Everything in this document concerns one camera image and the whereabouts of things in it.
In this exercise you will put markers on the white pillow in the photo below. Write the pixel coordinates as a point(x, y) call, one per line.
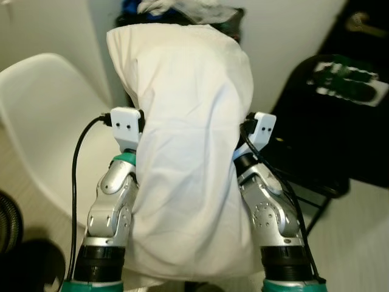
point(188, 152)

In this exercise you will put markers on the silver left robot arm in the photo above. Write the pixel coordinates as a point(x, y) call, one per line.
point(109, 213)

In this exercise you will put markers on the black folding chair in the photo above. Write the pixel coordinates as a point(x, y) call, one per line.
point(310, 146)

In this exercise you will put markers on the white plastic chair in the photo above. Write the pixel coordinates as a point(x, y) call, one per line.
point(48, 121)

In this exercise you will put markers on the green and white packet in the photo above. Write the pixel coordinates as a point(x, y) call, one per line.
point(346, 82)

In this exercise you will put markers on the blue cloth item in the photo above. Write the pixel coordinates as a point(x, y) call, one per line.
point(130, 6)

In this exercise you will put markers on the white crumpled cloth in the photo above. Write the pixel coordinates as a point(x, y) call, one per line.
point(188, 8)

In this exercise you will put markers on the black door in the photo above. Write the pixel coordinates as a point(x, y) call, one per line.
point(364, 36)

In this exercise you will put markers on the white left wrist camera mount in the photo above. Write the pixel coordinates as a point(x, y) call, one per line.
point(126, 125)

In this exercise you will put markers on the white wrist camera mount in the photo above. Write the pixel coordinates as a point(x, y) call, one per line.
point(126, 125)
point(262, 129)

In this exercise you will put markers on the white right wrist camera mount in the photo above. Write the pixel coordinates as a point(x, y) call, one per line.
point(262, 129)

